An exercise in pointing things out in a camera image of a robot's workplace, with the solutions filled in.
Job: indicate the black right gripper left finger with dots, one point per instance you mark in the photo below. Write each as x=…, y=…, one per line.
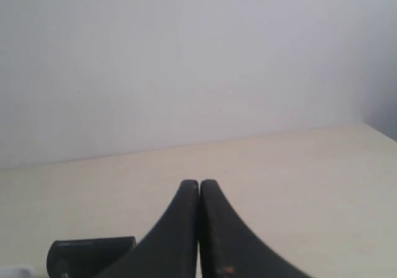
x=170, y=248

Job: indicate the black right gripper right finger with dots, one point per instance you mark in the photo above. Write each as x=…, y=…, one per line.
x=228, y=247

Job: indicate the black handheld barcode scanner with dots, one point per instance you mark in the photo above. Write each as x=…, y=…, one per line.
x=87, y=257

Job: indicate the white plastic tray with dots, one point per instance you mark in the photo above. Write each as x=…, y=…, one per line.
x=17, y=272

